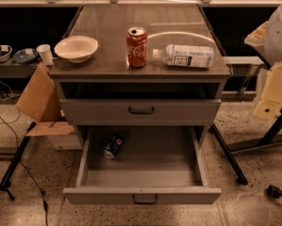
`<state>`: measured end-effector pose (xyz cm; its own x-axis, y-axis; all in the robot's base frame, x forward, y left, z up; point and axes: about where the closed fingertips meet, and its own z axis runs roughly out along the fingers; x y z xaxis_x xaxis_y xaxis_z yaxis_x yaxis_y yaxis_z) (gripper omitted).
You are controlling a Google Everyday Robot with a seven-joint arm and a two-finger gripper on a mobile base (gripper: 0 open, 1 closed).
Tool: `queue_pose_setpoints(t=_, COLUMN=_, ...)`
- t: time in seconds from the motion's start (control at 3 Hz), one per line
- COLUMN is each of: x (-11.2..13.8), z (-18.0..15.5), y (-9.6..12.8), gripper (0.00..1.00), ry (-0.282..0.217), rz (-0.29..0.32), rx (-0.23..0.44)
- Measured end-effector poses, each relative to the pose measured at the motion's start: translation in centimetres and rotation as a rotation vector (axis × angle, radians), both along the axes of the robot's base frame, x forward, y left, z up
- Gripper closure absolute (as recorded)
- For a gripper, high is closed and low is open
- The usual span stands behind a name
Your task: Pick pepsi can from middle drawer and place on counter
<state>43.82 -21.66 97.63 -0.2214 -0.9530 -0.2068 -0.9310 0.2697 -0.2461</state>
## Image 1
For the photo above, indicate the clear plastic water bottle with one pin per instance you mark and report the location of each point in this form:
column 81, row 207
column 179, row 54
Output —
column 186, row 56

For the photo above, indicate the black tripod stand left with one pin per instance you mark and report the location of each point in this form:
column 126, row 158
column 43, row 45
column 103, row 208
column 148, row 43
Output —
column 16, row 158

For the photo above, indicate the blue patterned bowl right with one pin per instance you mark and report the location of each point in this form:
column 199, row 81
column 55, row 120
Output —
column 25, row 56

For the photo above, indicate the closed grey upper drawer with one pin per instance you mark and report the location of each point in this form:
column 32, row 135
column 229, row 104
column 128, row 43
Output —
column 140, row 112

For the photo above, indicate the blue pepsi can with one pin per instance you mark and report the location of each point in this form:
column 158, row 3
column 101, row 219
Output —
column 113, row 147

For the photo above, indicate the grey drawer cabinet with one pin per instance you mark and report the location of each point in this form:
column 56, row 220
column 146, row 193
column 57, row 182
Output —
column 145, row 71

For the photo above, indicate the blue patterned bowl left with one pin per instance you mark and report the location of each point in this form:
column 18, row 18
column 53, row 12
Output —
column 5, row 51

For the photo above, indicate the white bowl on counter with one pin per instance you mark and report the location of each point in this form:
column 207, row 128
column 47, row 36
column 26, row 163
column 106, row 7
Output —
column 76, row 49

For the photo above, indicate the open grey bottom drawer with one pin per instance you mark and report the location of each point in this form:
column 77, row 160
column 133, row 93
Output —
column 155, row 165

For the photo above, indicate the brown cardboard box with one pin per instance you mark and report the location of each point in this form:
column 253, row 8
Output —
column 40, row 102

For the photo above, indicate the grey side shelf left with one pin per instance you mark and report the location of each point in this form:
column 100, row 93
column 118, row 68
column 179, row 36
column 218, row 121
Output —
column 11, row 69

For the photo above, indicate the red coca-cola can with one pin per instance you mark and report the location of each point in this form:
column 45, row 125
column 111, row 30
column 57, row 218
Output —
column 136, row 47

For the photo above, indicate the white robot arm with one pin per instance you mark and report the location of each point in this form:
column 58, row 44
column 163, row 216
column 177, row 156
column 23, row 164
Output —
column 267, row 40

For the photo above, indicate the blue patterned bowl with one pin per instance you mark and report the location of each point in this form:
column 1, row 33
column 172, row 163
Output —
column 5, row 51
column 25, row 56

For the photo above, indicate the white paper cup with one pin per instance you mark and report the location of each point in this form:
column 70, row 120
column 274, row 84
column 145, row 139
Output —
column 44, row 51

